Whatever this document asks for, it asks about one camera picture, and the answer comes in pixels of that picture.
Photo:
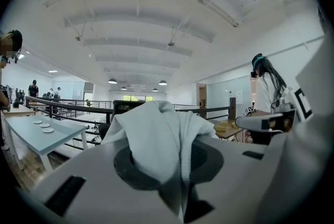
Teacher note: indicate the black metal railing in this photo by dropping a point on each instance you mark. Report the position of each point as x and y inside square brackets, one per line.
[78, 108]

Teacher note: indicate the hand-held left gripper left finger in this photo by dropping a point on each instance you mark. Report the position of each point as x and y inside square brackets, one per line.
[99, 202]

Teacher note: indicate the brown door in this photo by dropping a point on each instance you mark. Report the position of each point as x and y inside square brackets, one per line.
[201, 99]

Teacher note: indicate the white clothing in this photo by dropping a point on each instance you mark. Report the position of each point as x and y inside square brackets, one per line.
[156, 134]

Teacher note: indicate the wooden desk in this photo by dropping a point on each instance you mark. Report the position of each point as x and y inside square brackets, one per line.
[18, 110]

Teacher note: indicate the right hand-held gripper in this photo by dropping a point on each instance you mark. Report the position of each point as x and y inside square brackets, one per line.
[313, 82]

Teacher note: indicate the white paper notice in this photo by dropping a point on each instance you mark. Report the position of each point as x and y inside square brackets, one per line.
[239, 96]

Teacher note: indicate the light blue table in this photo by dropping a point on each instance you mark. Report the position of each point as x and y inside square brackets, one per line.
[34, 136]

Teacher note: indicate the yellow bananas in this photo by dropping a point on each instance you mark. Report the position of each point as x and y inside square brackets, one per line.
[221, 127]

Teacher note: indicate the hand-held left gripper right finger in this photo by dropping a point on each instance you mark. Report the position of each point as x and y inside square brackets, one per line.
[250, 191]

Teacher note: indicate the black office chair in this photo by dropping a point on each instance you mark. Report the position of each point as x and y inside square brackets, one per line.
[122, 107]

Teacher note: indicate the wooden side table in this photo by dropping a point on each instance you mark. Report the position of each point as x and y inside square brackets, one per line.
[229, 132]

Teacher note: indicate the small white plate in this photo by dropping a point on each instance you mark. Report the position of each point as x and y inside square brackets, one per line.
[44, 125]
[37, 122]
[48, 130]

